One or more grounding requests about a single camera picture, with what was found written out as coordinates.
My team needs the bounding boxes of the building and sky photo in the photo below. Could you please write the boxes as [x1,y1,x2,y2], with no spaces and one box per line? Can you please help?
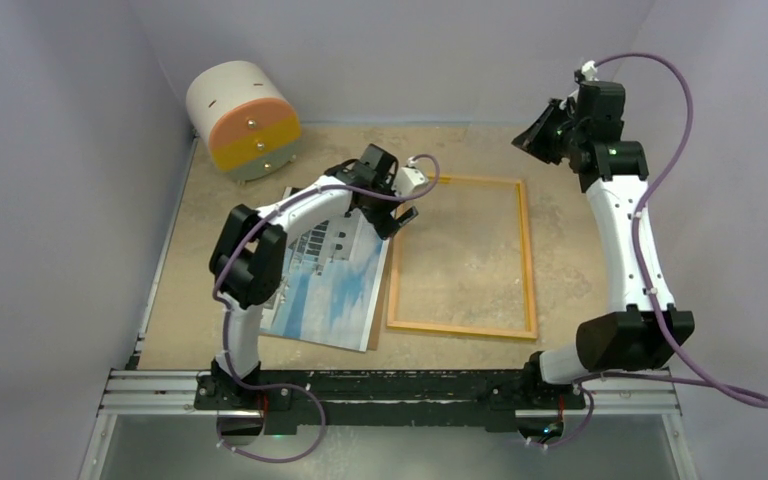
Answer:
[261,209,389,352]

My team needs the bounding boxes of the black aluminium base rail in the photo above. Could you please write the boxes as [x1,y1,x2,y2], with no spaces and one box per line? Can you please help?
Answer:
[100,368,679,435]

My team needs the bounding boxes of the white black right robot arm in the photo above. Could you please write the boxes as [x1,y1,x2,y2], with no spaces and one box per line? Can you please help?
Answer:
[512,80,695,407]

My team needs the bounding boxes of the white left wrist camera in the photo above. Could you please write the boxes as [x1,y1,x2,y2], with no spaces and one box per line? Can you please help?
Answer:
[393,166,430,198]

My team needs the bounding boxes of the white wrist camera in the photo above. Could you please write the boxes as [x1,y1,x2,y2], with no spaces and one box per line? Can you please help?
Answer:
[574,60,598,83]
[393,166,430,198]

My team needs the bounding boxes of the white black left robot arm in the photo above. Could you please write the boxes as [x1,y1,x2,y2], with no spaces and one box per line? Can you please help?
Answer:
[209,144,438,409]

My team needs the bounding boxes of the brown frame backing board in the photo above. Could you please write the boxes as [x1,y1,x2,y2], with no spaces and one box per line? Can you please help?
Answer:
[367,262,392,352]

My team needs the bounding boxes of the white orange yellow drawer cabinet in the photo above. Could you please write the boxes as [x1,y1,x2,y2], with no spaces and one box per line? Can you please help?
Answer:
[185,60,302,182]

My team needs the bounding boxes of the yellow wooden picture frame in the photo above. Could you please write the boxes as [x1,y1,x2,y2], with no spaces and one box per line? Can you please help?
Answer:
[386,175,539,341]

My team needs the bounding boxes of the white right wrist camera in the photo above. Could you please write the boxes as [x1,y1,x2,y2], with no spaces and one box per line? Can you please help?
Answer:
[574,60,598,83]

